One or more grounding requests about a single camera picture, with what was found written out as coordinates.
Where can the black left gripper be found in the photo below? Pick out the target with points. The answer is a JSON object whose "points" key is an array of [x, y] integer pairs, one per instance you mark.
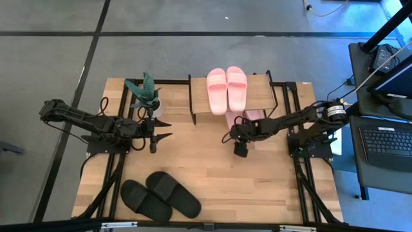
{"points": [[152, 132]]}

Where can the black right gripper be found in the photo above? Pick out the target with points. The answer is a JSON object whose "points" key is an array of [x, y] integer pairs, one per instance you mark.
{"points": [[244, 132]]}

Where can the pink rubber slide sandal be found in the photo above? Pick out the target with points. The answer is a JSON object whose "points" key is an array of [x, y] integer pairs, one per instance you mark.
{"points": [[236, 90], [216, 93], [256, 114], [230, 120]]}

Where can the wooden shelf black metal frame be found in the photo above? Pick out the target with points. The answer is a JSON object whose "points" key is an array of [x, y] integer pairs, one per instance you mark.
{"points": [[260, 93]]}

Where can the black rubber slide sandal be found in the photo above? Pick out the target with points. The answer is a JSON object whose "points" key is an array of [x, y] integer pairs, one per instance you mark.
{"points": [[145, 201], [174, 193]]}

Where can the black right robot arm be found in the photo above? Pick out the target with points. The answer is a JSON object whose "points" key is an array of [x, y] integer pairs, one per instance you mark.
{"points": [[289, 120]]}

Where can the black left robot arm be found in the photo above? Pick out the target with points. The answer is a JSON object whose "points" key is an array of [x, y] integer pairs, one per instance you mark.
{"points": [[80, 118]]}

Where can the green plant in white pot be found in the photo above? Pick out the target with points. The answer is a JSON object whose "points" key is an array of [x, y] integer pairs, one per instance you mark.
{"points": [[148, 93]]}

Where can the black side table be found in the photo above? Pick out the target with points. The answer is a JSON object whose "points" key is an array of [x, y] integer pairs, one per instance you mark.
{"points": [[359, 71]]}

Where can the black keyboard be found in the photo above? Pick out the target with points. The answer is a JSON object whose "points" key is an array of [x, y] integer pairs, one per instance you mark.
{"points": [[386, 145]]}

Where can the dark grey laptop desk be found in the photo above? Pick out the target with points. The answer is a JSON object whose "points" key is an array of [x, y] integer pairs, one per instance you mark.
{"points": [[380, 183]]}

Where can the dark grey floor object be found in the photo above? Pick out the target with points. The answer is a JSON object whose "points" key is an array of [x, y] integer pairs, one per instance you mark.
{"points": [[9, 149]]}

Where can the black power adapter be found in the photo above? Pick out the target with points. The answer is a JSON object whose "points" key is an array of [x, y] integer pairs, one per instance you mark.
{"points": [[383, 58]]}

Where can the dark blue monitor screen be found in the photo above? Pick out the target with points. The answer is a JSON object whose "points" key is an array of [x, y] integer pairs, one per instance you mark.
{"points": [[399, 82]]}

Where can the black diagonal pole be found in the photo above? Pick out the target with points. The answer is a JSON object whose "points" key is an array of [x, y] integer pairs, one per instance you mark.
{"points": [[386, 29]]}

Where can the black aluminium rig frame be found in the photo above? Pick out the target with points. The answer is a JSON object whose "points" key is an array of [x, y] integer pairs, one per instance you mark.
{"points": [[170, 82]]}

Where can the silver metal bracket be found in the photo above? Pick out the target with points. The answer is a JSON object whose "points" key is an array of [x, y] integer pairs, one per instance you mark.
{"points": [[297, 228], [119, 225]]}

